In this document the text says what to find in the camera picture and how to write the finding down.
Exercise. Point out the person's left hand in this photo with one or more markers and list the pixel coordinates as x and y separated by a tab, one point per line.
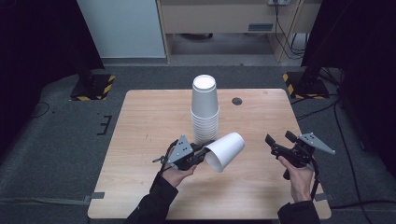
176	175

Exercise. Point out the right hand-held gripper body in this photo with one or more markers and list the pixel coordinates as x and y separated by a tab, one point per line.
300	154

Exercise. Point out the stack of white paper cups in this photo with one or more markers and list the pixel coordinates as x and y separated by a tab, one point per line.
204	102

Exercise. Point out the white panel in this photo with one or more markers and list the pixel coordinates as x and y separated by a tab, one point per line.
121	28

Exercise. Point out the person's right hand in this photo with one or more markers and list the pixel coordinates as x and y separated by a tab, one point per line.
300	183

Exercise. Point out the beige wooden desk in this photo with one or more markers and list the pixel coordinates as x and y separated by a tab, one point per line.
218	17

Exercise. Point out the black curtain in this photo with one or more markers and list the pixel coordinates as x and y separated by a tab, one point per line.
37	62
364	46

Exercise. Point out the single white paper cup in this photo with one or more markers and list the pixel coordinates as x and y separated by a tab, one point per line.
227	149

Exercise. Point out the grey label on desk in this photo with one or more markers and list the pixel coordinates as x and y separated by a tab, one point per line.
260	27

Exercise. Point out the black tape floor mark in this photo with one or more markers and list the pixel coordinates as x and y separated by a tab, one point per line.
106	124

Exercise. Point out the white power strip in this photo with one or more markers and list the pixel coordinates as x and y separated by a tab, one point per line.
278	2

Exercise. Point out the black stand base striped edge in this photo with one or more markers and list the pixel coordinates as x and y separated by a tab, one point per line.
93	88
308	87

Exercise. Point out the grey tape strip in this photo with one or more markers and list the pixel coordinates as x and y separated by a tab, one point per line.
323	197
95	196

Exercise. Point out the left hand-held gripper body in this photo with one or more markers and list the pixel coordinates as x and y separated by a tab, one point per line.
183	154

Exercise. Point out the dark round table grommet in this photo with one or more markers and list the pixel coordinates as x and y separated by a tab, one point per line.
237	101

